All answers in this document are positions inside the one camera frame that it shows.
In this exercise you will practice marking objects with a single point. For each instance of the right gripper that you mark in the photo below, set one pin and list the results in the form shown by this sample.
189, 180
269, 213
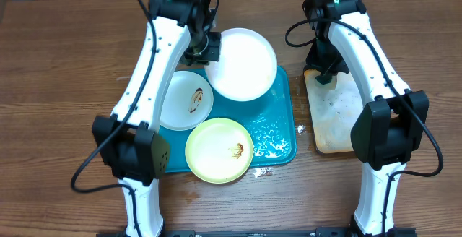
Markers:
317, 64

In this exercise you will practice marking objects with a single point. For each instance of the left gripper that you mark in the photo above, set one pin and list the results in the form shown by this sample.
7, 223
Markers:
213, 55

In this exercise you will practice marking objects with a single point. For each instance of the white plate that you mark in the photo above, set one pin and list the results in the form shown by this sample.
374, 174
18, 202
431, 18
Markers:
246, 68
188, 102

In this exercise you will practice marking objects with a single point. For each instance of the green yellow sponge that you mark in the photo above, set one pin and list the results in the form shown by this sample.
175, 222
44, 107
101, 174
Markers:
326, 82

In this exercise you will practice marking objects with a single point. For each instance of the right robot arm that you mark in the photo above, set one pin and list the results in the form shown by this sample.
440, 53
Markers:
392, 121

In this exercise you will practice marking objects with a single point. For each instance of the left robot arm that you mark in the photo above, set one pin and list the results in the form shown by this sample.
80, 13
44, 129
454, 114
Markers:
128, 141

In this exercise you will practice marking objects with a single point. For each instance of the black baking tray with suds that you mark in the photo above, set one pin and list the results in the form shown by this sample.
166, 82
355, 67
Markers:
334, 108

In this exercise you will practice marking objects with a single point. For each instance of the teal plastic tray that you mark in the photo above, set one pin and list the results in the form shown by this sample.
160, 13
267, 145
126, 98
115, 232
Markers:
269, 121

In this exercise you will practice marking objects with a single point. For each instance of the yellow-green plate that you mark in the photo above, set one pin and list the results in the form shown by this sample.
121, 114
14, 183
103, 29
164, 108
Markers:
219, 151

